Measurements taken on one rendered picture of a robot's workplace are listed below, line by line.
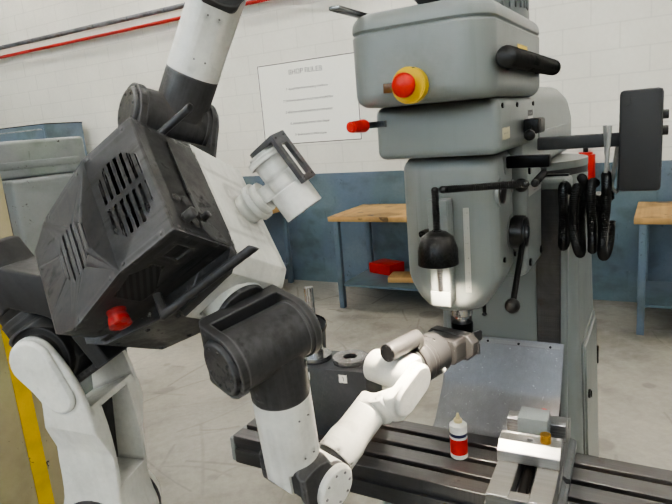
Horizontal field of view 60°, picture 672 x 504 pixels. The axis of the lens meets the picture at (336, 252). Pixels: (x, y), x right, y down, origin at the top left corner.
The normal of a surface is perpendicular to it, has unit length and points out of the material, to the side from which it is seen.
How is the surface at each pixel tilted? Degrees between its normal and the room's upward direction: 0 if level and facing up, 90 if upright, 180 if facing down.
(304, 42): 90
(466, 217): 90
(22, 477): 90
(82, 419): 90
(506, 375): 63
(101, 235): 75
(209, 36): 106
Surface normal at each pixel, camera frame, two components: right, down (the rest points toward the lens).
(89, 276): -0.64, -0.05
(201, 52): 0.25, 0.45
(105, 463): -0.19, 0.22
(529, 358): -0.46, -0.23
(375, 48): -0.48, 0.23
